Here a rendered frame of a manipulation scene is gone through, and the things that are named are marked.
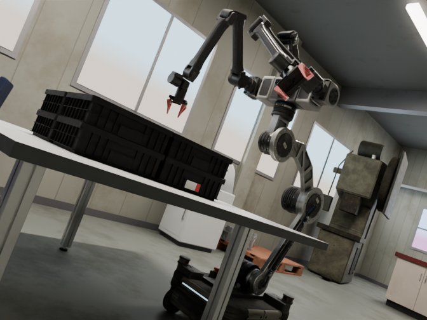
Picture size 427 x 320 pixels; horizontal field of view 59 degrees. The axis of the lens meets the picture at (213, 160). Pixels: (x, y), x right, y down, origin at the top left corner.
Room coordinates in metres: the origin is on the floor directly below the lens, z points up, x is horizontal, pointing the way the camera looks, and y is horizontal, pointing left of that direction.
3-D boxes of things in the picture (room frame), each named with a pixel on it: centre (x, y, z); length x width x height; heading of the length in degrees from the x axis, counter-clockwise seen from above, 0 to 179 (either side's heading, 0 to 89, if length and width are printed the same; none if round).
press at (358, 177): (6.88, -2.72, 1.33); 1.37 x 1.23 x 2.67; 135
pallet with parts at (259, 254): (5.58, -1.12, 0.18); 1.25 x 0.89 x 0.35; 133
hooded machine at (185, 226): (4.79, -0.03, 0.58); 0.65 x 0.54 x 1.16; 133
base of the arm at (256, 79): (2.30, -0.04, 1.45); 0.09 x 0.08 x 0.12; 43
